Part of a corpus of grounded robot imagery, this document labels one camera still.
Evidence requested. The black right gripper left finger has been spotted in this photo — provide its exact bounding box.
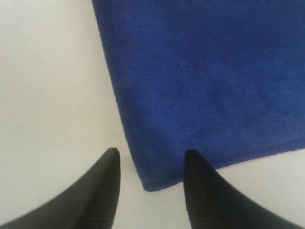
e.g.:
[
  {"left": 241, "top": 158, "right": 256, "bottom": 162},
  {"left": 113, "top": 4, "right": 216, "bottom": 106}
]
[{"left": 1, "top": 148, "right": 121, "bottom": 229}]

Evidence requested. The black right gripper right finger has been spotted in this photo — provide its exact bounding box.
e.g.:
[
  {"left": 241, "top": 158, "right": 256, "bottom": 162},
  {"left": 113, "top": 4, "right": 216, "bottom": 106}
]
[{"left": 183, "top": 150, "right": 299, "bottom": 229}]

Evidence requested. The blue towel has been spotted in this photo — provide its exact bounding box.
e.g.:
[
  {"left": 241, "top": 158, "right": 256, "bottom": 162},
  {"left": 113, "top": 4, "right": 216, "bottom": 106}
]
[{"left": 92, "top": 0, "right": 305, "bottom": 191}]

